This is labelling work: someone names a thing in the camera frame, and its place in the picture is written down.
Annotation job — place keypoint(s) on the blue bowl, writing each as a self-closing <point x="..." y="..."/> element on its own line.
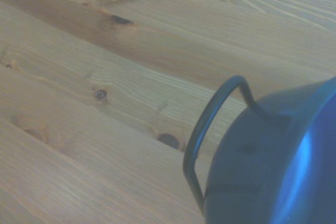
<point x="262" y="169"/>

